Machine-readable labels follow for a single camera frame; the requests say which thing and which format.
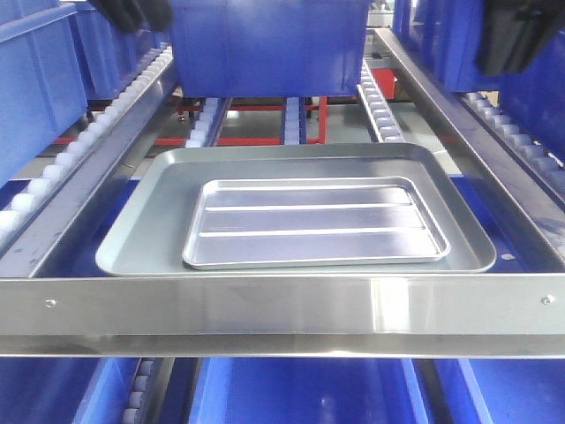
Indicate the small silver ribbed tray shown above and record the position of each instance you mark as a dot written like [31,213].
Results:
[299,222]

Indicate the large grey tray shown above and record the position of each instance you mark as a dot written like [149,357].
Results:
[149,235]

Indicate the steel front shelf beam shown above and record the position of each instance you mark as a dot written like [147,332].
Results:
[414,316]

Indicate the blue plastic crate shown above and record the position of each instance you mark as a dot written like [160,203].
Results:
[268,48]

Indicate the red metal frame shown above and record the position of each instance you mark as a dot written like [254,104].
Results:
[259,122]

